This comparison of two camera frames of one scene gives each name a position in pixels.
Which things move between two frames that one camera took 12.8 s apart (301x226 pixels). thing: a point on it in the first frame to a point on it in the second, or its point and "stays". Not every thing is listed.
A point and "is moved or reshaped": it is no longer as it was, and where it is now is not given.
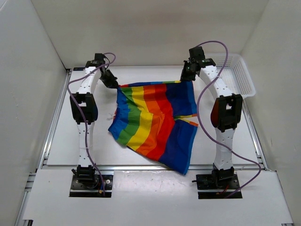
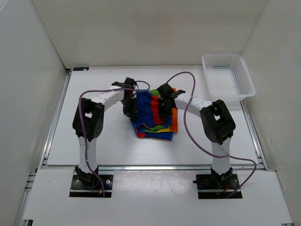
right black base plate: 206,190 stays
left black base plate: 77,190 stays
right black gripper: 185,76 to 161,111
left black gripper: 112,84 to 131,112
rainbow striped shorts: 146,121 is moved or reshaped
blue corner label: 78,68 stays
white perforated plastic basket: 236,73 stays
